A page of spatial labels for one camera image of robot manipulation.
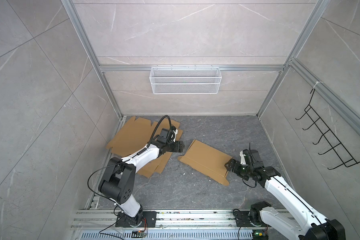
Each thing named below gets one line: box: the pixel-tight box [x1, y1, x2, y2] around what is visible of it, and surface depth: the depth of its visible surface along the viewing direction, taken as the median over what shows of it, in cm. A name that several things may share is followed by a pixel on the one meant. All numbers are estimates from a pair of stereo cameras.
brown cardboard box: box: [178, 139, 233, 186], surface depth 90 cm
